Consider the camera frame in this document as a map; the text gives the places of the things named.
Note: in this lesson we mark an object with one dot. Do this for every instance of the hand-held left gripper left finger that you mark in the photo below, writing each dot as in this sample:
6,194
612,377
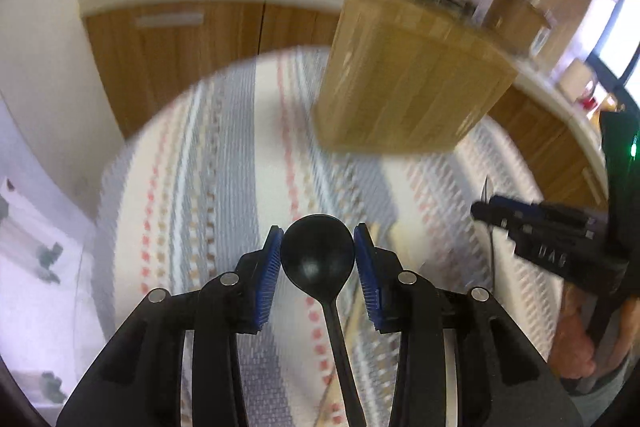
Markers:
266,277

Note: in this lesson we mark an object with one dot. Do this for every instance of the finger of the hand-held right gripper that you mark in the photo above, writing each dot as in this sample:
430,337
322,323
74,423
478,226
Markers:
540,213
560,254

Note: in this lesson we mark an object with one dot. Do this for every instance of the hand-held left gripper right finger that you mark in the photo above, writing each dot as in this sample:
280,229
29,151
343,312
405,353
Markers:
369,279

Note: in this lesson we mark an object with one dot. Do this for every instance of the black plastic spoon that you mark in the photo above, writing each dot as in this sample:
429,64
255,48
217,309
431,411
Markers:
316,257

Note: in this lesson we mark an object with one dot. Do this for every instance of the wooden utensil holder box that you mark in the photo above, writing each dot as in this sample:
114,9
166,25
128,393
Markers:
410,77

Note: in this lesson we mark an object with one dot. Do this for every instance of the person's right hand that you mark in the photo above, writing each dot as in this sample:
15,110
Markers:
575,337

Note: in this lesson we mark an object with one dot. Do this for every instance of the striped woven tablecloth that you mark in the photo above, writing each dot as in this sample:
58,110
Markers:
210,187

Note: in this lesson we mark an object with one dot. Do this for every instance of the window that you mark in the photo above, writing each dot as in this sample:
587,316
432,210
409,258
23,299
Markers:
620,42

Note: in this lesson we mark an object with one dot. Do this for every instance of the small wooden box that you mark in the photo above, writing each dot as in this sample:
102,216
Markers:
517,19

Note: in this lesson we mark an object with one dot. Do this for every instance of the wooden kitchen cabinet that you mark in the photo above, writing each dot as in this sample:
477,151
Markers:
200,57

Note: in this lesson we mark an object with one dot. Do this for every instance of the white cloth with green prints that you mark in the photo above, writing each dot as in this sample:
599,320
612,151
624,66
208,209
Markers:
35,287

